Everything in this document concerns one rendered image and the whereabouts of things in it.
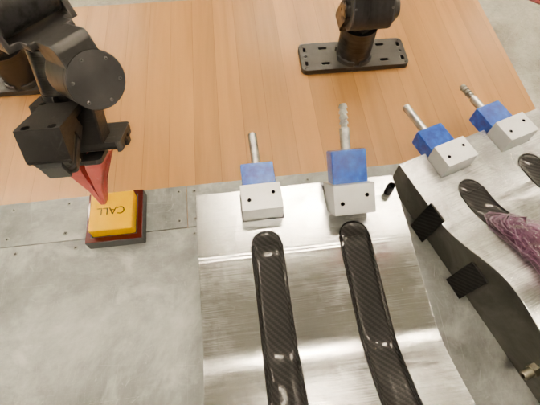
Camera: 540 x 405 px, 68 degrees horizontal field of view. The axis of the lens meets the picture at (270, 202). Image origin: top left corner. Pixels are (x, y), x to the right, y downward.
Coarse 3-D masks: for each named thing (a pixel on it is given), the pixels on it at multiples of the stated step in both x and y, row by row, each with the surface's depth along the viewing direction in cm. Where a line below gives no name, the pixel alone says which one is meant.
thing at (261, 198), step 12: (252, 144) 54; (252, 156) 53; (240, 168) 52; (252, 168) 51; (264, 168) 52; (252, 180) 51; (264, 180) 51; (240, 192) 48; (252, 192) 48; (264, 192) 48; (276, 192) 48; (252, 204) 48; (264, 204) 48; (276, 204) 48; (252, 216) 49; (264, 216) 49; (276, 216) 50
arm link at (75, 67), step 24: (48, 24) 40; (72, 24) 39; (0, 48) 41; (48, 48) 35; (72, 48) 36; (96, 48) 37; (48, 72) 39; (72, 72) 36; (96, 72) 38; (120, 72) 39; (72, 96) 37; (96, 96) 39; (120, 96) 40
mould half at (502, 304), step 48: (480, 144) 60; (528, 144) 60; (432, 192) 56; (528, 192) 56; (432, 240) 57; (480, 240) 51; (480, 288) 51; (528, 288) 45; (528, 336) 46; (528, 384) 49
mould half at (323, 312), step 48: (288, 192) 51; (240, 240) 48; (288, 240) 48; (336, 240) 48; (384, 240) 49; (240, 288) 46; (336, 288) 46; (384, 288) 46; (240, 336) 44; (336, 336) 44; (432, 336) 44; (240, 384) 41; (336, 384) 40; (432, 384) 40
